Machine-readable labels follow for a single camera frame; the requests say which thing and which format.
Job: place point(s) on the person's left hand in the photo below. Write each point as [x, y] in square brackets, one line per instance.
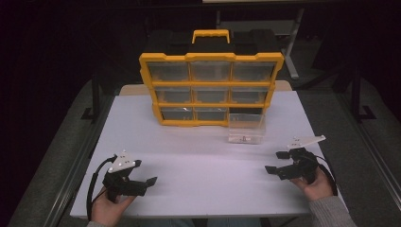
[106, 212]

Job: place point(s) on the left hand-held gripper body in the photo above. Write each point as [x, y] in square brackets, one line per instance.
[121, 184]

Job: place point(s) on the grid of small clear drawers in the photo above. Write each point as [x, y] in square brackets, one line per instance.
[209, 94]

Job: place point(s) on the yellow black organizer cabinet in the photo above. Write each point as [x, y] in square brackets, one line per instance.
[211, 56]

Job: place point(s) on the clear plastic drawer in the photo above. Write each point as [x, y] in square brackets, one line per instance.
[247, 129]

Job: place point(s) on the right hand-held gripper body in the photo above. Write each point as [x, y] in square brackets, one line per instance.
[301, 167]

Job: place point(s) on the person's right hand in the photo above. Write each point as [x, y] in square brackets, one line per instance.
[317, 189]

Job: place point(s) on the black metal frame post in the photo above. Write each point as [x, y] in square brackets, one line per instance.
[95, 94]
[356, 94]

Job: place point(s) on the white metal desk frame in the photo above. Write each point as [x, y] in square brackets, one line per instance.
[294, 53]

